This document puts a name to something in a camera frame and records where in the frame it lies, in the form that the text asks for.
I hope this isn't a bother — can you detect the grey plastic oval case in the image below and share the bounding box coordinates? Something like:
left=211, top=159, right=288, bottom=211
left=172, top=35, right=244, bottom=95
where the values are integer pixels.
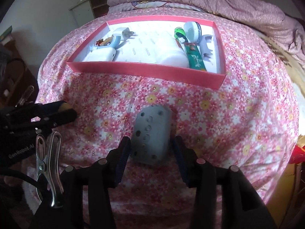
left=131, top=105, right=172, bottom=165

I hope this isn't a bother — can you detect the white earbuds charging case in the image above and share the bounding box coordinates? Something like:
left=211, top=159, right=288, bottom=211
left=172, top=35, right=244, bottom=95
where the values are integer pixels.
left=83, top=47, right=116, bottom=61

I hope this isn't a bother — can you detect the red yellow figure keychain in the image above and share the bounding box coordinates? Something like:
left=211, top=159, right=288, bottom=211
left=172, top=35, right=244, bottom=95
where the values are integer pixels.
left=95, top=39, right=104, bottom=47

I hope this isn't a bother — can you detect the small wooden block piece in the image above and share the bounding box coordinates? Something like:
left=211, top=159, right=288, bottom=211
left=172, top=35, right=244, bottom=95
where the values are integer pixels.
left=100, top=36, right=114, bottom=46

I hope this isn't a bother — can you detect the blue curved plastic handle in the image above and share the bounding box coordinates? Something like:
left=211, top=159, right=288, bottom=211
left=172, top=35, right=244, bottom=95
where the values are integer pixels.
left=108, top=35, right=121, bottom=50

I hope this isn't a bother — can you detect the white wall charger plug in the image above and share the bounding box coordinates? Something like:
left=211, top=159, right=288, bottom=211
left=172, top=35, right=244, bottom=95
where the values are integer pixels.
left=113, top=27, right=134, bottom=41

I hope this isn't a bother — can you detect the white plastic bottle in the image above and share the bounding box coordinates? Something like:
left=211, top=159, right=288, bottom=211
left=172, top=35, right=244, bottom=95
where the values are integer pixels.
left=155, top=39, right=189, bottom=68

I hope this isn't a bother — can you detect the green figure keychain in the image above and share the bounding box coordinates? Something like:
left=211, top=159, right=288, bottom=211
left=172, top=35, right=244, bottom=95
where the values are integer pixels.
left=174, top=27, right=188, bottom=43

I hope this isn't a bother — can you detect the silver spring clamp left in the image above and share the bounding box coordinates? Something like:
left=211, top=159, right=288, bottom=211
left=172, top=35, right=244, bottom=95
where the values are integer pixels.
left=15, top=85, right=35, bottom=107

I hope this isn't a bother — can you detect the silver spring clamp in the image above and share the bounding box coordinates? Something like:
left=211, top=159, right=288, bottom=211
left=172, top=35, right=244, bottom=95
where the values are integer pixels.
left=15, top=85, right=35, bottom=107
left=36, top=131, right=64, bottom=208

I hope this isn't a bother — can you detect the silver spring clamp right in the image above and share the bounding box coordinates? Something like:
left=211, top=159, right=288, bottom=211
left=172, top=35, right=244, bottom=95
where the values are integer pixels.
left=36, top=131, right=64, bottom=208

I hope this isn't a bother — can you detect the pink floral bed sheet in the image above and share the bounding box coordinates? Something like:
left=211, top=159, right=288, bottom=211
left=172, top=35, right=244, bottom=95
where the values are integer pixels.
left=22, top=7, right=301, bottom=229

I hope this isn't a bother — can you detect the white bedside shelf cabinet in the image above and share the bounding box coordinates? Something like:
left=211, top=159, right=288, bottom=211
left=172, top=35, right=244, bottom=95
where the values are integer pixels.
left=69, top=0, right=109, bottom=27

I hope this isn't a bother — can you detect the pink shallow cardboard box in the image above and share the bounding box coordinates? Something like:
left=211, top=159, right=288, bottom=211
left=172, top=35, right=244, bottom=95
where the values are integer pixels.
left=67, top=15, right=226, bottom=90

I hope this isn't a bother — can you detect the purple folded quilt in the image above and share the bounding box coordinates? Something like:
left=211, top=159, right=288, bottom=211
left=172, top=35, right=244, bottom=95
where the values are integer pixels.
left=107, top=0, right=304, bottom=66

